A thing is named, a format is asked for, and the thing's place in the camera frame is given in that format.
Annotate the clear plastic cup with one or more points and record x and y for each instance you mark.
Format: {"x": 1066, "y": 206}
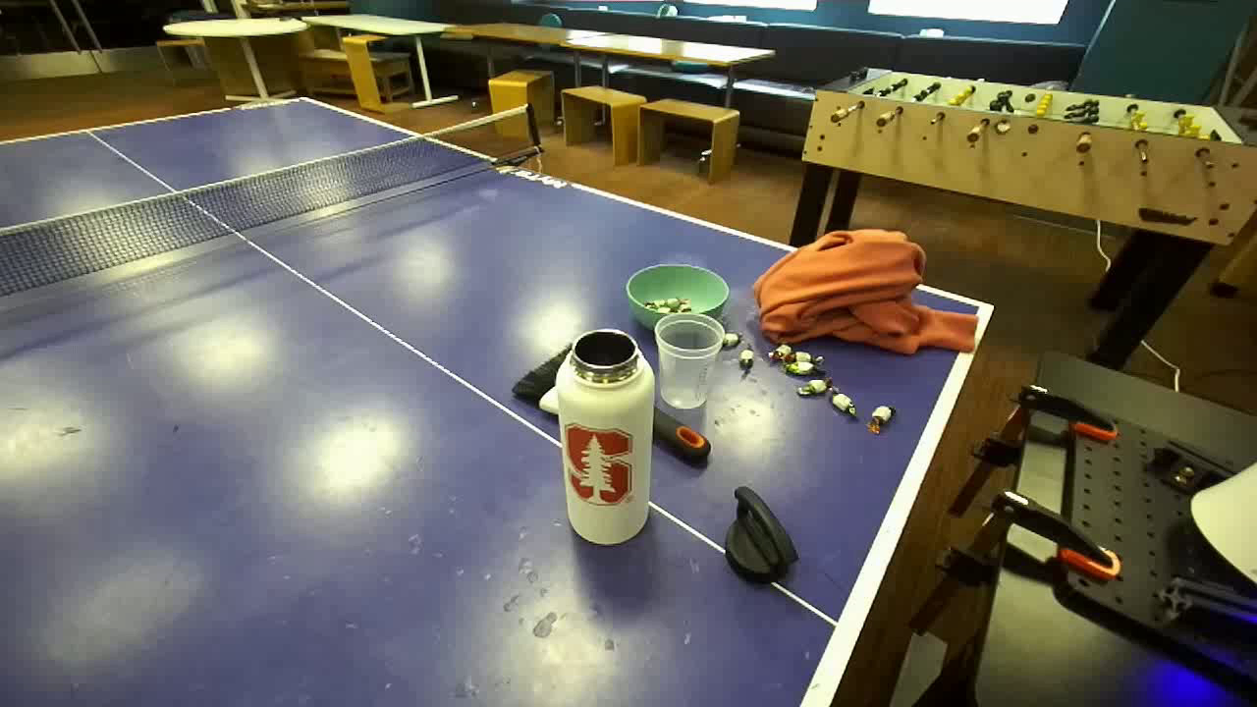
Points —
{"x": 686, "y": 358}

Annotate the small wrapped candy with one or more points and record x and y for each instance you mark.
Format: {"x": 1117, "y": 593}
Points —
{"x": 846, "y": 403}
{"x": 749, "y": 353}
{"x": 801, "y": 365}
{"x": 782, "y": 352}
{"x": 814, "y": 386}
{"x": 731, "y": 337}
{"x": 882, "y": 417}

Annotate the yellow box stool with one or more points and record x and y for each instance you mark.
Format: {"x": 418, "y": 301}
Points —
{"x": 518, "y": 91}

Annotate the yellow wooden chair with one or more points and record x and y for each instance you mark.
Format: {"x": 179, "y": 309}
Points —
{"x": 374, "y": 65}

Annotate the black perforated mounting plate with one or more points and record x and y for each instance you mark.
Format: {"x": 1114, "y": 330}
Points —
{"x": 1123, "y": 511}

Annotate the wooden foosball table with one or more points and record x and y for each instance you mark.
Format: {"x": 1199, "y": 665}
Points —
{"x": 1046, "y": 159}

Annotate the round white table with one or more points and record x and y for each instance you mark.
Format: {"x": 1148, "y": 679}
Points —
{"x": 238, "y": 30}

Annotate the small candy heap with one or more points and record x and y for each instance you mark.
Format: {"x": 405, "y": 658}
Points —
{"x": 674, "y": 309}

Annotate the bright window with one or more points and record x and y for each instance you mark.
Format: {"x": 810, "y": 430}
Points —
{"x": 968, "y": 9}

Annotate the black robot cart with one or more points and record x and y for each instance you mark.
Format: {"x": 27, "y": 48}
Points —
{"x": 1046, "y": 650}

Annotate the table tennis net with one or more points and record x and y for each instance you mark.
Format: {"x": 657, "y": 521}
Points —
{"x": 160, "y": 218}

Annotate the green bowl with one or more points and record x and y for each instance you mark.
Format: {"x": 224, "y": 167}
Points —
{"x": 676, "y": 282}

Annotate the wooden stool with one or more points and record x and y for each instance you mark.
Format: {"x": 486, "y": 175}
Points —
{"x": 690, "y": 121}
{"x": 602, "y": 110}

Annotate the long wooden table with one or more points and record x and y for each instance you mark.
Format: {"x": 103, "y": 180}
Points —
{"x": 615, "y": 44}

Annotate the black tool with orange tip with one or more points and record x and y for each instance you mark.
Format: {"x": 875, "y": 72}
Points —
{"x": 541, "y": 377}

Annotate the black net post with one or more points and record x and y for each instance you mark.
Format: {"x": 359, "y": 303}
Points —
{"x": 532, "y": 142}

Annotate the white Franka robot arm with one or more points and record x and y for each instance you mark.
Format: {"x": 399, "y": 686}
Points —
{"x": 1236, "y": 521}

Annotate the white rectangular table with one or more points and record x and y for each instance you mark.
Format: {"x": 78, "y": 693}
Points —
{"x": 380, "y": 23}

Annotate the white bottle with red logo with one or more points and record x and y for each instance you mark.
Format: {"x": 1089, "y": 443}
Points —
{"x": 606, "y": 451}

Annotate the orange sweater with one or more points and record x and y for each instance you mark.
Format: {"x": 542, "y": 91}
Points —
{"x": 850, "y": 281}

